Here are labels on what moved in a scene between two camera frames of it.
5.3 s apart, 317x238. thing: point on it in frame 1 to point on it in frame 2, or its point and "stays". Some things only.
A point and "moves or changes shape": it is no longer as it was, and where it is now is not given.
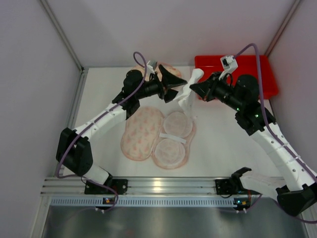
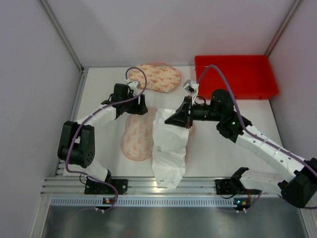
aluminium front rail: [74, 187] stays
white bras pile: [184, 97] moves or changes shape
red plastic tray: [246, 65] stays
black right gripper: [209, 87] to [188, 113]
